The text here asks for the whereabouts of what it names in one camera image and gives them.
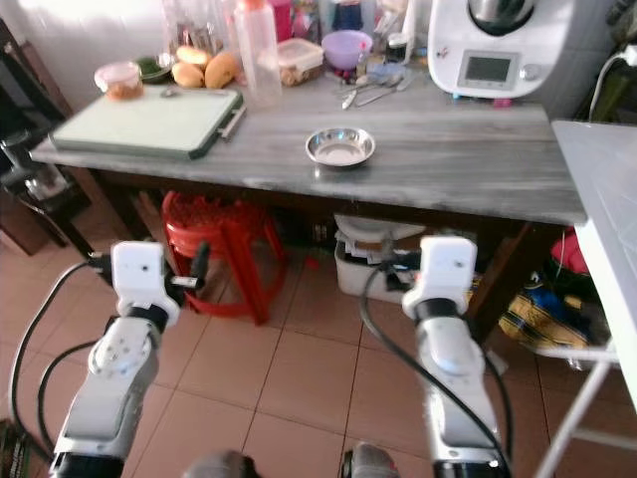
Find dark green bowl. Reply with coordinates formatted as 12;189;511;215
139;55;178;83

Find black chair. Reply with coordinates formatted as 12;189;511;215
0;25;101;260

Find round steel plate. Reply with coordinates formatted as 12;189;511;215
305;126;377;169

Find steel cutlery piece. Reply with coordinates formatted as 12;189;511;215
356;77;411;106
340;82;379;110

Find round pink-lidded food container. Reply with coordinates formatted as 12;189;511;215
95;61;144;102

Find white plastic bin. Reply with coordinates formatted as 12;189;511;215
333;239;409;303

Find colourful patterned bag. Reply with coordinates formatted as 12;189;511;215
498;284;616;352

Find green patterned mat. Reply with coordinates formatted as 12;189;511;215
0;423;29;478

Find white kitchen food processor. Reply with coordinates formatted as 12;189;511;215
428;0;620;106

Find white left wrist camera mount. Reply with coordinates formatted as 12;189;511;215
110;241;176;322

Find long black left arm cable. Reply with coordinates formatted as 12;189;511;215
8;253;112;471

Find grey left robot knee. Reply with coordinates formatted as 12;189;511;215
184;450;255;478

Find clear rectangular food container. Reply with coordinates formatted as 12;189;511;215
279;38;325;88

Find grey-topped dark wooden table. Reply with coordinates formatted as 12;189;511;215
28;80;588;345

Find red bag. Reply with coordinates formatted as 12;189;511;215
549;229;590;278

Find red plastic stool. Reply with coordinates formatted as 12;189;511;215
159;190;285;327

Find grey right robot knee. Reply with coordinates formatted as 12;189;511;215
338;444;404;478

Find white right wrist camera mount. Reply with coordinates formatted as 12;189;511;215
402;235;479;318

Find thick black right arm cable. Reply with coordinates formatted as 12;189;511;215
358;264;504;471

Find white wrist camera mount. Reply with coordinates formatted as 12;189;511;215
402;235;479;318
110;241;176;322

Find short black left arm cable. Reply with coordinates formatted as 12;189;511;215
36;340;103;463

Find grey robot knee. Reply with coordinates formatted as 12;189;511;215
338;444;404;478
184;450;255;478

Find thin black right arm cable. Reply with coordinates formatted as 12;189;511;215
478;339;518;464

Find clear plastic bottle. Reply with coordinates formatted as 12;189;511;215
234;0;282;110

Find brown bread roll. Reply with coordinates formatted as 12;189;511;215
204;51;240;91
170;63;206;90
175;45;213;67

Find small purple bowl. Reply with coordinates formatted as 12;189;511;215
321;29;374;71

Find white folding table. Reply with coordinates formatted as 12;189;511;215
532;119;637;478

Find green-rimmed white cutting board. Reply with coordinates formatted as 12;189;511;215
48;86;247;161

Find white plastic lid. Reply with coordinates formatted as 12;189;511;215
333;212;427;250

